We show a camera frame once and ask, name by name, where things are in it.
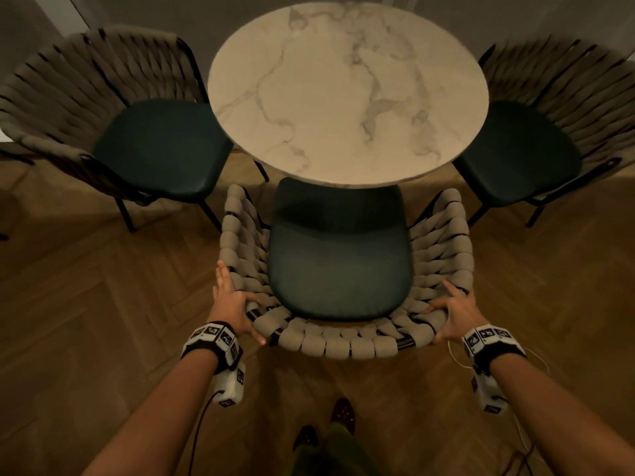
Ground person's left hand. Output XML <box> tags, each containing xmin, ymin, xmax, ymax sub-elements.
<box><xmin>207</xmin><ymin>260</ymin><xmax>268</xmax><ymax>348</ymax></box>

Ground person's right hand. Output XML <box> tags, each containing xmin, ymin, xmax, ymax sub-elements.
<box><xmin>421</xmin><ymin>280</ymin><xmax>489</xmax><ymax>346</ymax></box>

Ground person's right forearm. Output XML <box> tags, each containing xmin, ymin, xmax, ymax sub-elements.
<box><xmin>488</xmin><ymin>354</ymin><xmax>635</xmax><ymax>476</ymax></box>

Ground person's left forearm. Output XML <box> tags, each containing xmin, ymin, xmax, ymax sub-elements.
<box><xmin>81</xmin><ymin>349</ymin><xmax>219</xmax><ymax>476</ymax></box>

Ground person's left dark shoe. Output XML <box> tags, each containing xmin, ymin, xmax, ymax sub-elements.
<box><xmin>292</xmin><ymin>424</ymin><xmax>320</xmax><ymax>452</ymax></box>

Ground person's dark shoe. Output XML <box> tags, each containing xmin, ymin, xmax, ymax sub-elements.
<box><xmin>331</xmin><ymin>397</ymin><xmax>357</xmax><ymax>434</ymax></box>
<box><xmin>292</xmin><ymin>424</ymin><xmax>320</xmax><ymax>452</ymax></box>

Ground person's right dark shoe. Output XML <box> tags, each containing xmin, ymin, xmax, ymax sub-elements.
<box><xmin>331</xmin><ymin>397</ymin><xmax>357</xmax><ymax>434</ymax></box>

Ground person's green trousers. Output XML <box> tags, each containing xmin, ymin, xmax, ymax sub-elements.
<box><xmin>290</xmin><ymin>423</ymin><xmax>378</xmax><ymax>476</ymax></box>

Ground round marble table gold base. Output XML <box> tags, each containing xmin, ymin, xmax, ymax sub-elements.
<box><xmin>207</xmin><ymin>0</ymin><xmax>491</xmax><ymax>190</ymax></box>

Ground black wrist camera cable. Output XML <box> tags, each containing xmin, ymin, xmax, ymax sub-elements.
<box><xmin>501</xmin><ymin>448</ymin><xmax>534</xmax><ymax>476</ymax></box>
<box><xmin>188</xmin><ymin>391</ymin><xmax>224</xmax><ymax>476</ymax></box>

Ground thin white wrist camera cable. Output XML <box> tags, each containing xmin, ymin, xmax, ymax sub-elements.
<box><xmin>446</xmin><ymin>340</ymin><xmax>552</xmax><ymax>454</ymax></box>

